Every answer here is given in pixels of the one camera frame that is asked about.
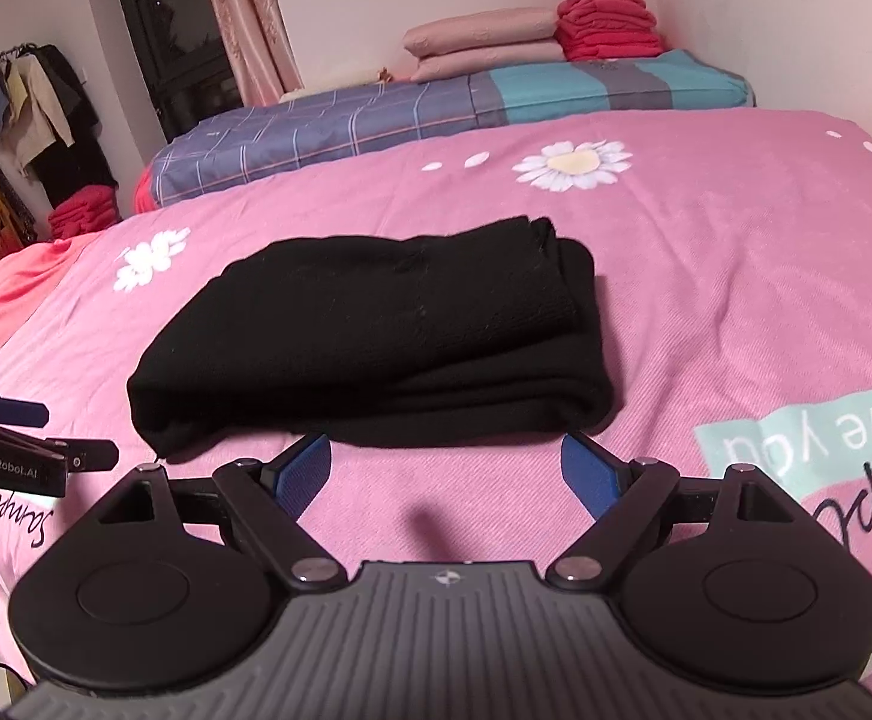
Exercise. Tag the folded red blanket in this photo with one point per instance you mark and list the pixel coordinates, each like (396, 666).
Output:
(84, 211)
(608, 22)

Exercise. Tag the small brown toy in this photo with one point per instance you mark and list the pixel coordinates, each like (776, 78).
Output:
(384, 76)

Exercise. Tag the pink floral bedsheet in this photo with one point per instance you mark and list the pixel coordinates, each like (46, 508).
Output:
(743, 255)

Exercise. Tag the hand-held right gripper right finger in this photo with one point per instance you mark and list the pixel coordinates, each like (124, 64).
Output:
(590, 476)

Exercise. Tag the salmon bedsheet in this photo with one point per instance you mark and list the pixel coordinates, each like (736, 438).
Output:
(9, 292)

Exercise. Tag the hanging black garment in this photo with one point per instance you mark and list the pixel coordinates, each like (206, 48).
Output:
(80, 135)

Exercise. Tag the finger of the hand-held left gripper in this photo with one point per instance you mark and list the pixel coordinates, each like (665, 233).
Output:
(20, 412)
(87, 455)

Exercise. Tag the red cloth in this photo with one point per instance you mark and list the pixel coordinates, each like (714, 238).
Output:
(145, 191)

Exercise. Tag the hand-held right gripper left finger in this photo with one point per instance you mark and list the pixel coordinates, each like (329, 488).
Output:
(305, 476)

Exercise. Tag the folded blue plaid quilt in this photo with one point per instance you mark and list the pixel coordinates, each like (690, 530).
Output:
(376, 120)

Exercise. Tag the hanging beige garment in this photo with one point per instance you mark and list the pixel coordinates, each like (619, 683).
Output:
(42, 109)

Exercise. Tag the pink patterned curtain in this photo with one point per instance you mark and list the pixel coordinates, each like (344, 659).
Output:
(252, 22)

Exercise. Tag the black pants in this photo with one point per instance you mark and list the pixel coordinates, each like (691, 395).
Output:
(368, 330)

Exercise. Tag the dark window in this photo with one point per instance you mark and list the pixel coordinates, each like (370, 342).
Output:
(173, 37)

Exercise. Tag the pink pillow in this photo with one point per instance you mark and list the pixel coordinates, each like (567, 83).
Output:
(488, 60)
(481, 28)

